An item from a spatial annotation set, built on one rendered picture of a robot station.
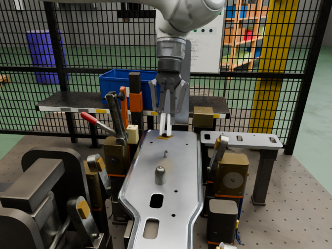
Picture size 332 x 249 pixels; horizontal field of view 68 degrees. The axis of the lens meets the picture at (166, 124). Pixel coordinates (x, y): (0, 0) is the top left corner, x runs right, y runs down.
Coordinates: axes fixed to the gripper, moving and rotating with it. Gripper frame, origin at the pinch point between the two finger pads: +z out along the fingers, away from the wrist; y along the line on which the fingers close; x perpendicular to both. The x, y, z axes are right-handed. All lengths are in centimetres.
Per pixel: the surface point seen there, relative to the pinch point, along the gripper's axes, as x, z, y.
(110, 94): -10.1, -8.4, -14.6
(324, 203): 38, 32, 61
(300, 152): 219, 42, 96
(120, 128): -6.4, 1.9, -12.9
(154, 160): -1.6, 11.7, -2.5
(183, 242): -27.3, 21.4, 12.6
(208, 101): 45.5, -7.9, 8.7
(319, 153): 223, 42, 117
